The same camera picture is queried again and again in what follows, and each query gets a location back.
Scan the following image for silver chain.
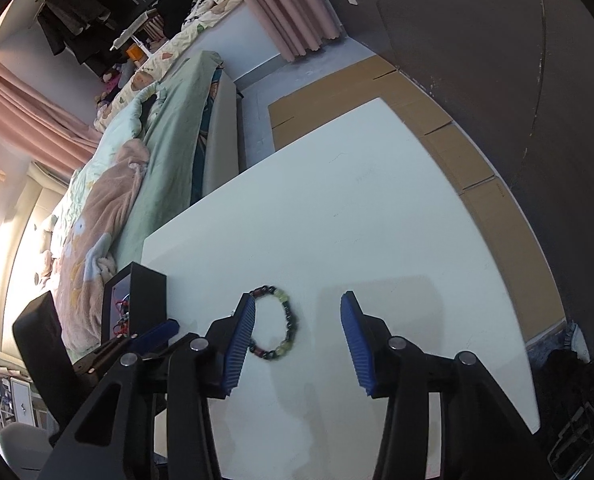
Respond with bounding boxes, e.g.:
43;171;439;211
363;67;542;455
108;311;138;339

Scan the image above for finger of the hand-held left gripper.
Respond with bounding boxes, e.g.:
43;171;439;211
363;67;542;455
127;319;180;356
74;335;138;377

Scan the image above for white table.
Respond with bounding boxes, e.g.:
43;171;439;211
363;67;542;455
142;96;542;480

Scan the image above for flat cardboard sheet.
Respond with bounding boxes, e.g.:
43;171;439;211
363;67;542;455
267;55;568;344

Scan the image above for grey chair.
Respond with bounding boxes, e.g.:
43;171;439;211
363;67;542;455
0;422;60;480

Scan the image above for white and green quilt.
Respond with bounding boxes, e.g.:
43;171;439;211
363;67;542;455
69;82;170;202

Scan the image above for dark and green bead bracelet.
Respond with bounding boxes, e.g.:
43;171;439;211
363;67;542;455
247;285;298;361

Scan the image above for blue frilled fabric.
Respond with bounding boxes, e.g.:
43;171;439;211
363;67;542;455
527;322;590;361

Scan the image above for pink plush toy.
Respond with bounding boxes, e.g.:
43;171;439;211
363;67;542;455
94;62;134;112

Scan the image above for bed with green sheet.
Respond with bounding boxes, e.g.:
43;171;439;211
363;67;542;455
27;50;248;351

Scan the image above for dark cloth with buckle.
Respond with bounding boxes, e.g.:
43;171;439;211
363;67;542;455
532;350;594;479

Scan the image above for hanging dark clothes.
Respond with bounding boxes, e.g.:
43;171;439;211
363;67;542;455
37;0;124;64

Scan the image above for white desk lamp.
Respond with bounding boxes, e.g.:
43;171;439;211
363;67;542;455
111;9;160;52

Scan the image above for pink floral plush blanket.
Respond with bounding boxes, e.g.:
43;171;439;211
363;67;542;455
52;140;150;351

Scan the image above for white drawer unit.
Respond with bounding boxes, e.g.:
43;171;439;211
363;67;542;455
0;377;46;427

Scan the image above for black jewelry box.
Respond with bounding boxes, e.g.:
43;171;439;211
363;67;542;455
102;261;168;342

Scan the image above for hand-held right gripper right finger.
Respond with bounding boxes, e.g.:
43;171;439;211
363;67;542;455
339;290;550;480

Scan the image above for pink curtain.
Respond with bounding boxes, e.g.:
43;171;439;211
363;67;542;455
0;57;102;182
212;0;346;62

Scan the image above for black bag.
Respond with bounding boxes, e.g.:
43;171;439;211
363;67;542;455
157;0;202;37

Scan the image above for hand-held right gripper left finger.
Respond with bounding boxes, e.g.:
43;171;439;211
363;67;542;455
47;294;258;480

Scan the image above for white and black plush toy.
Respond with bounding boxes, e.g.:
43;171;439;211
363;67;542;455
184;0;216;27

